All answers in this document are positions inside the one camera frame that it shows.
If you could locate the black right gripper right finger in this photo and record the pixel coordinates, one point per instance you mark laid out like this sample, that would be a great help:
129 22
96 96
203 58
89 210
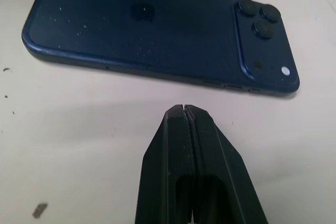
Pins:
223 171

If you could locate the dark blue smartphone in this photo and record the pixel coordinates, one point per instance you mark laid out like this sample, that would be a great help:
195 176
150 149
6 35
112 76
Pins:
147 35

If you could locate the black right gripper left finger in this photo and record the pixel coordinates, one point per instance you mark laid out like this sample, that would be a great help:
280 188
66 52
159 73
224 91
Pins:
168 161

